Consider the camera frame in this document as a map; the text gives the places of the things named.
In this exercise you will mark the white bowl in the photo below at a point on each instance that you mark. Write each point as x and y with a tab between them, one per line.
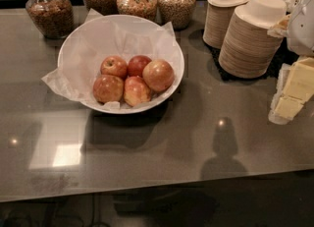
85	41

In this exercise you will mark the front stack of paper bowls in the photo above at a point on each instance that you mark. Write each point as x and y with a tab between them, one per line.
248	49

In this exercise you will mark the glass jar of cereal left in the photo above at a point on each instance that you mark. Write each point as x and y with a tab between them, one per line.
53	18

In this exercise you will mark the stack of paper bowls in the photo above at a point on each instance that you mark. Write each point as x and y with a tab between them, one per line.
248	49
219	13

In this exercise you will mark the red apple back left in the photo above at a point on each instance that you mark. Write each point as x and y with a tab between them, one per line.
115	66

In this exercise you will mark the back stack of paper bowls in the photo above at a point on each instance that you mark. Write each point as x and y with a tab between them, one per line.
219	13

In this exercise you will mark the dark red apple back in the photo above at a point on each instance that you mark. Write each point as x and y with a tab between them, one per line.
137	64

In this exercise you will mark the red-yellow apple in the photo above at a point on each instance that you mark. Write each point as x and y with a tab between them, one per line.
158	75
108	88
136	91

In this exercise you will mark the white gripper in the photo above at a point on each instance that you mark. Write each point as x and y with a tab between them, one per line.
303	29

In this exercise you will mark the white paper liner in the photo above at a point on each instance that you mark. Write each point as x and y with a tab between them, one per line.
75	57

